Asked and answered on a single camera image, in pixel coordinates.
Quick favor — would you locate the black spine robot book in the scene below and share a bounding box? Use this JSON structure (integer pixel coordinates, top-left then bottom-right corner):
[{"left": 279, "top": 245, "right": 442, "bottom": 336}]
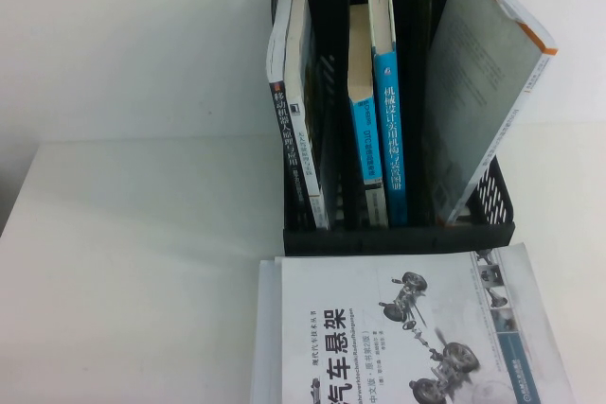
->
[{"left": 265, "top": 0, "right": 314, "bottom": 230}]

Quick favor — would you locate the white car suspension book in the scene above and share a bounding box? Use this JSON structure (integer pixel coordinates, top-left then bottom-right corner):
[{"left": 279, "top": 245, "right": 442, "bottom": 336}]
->
[{"left": 272, "top": 241, "right": 577, "bottom": 404}]

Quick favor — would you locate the black plastic book stand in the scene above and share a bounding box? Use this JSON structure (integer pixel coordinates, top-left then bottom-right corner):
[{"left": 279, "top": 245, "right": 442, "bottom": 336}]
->
[{"left": 268, "top": 0, "right": 517, "bottom": 256}]

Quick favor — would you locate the blue spine tan-paged book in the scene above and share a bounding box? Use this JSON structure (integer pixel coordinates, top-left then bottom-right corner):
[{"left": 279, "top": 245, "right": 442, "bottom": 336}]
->
[{"left": 347, "top": 2, "right": 390, "bottom": 230}]

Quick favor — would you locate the plain white book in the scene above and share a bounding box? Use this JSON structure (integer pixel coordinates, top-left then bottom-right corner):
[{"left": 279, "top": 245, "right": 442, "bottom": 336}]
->
[{"left": 250, "top": 259, "right": 285, "bottom": 404}]

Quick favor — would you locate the grey cover orange-edged book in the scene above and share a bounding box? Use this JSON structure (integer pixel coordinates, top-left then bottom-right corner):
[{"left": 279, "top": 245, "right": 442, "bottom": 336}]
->
[{"left": 433, "top": 0, "right": 560, "bottom": 226}]

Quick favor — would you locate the white spine thin book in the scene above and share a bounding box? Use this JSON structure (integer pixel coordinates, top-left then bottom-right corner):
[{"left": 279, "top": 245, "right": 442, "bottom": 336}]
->
[{"left": 283, "top": 0, "right": 331, "bottom": 230}]

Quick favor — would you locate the yellow mechanical design book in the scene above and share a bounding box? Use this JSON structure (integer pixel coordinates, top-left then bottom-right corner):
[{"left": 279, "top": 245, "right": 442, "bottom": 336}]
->
[{"left": 365, "top": 0, "right": 408, "bottom": 228}]

